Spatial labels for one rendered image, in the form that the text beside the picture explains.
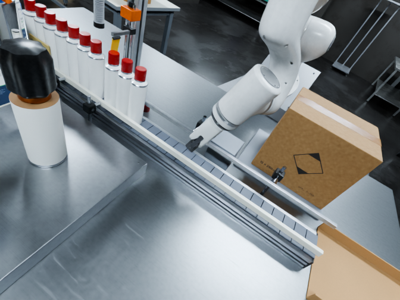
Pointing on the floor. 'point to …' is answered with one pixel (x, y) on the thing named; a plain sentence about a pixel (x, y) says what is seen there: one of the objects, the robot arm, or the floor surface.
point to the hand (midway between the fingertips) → (192, 144)
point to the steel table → (387, 91)
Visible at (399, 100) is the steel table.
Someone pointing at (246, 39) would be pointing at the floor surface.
